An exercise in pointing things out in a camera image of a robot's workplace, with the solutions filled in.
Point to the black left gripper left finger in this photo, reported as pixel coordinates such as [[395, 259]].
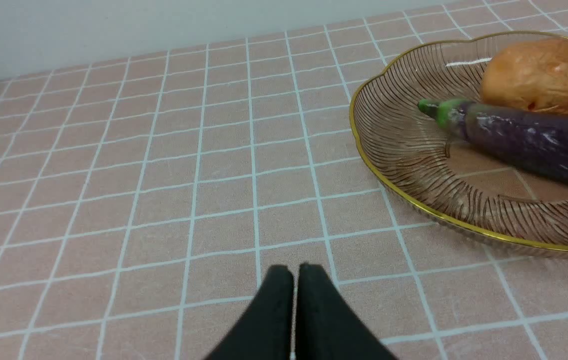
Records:
[[264, 330]]

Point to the brown potato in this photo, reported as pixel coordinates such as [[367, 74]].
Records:
[[530, 76]]

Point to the purple eggplant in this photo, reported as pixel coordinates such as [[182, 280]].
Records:
[[533, 141]]

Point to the gold-rimmed glass plate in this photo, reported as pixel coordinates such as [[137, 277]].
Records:
[[446, 179]]

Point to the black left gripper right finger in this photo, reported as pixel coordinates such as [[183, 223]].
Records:
[[326, 328]]

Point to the pink grid tablecloth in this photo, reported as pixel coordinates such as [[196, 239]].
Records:
[[143, 198]]

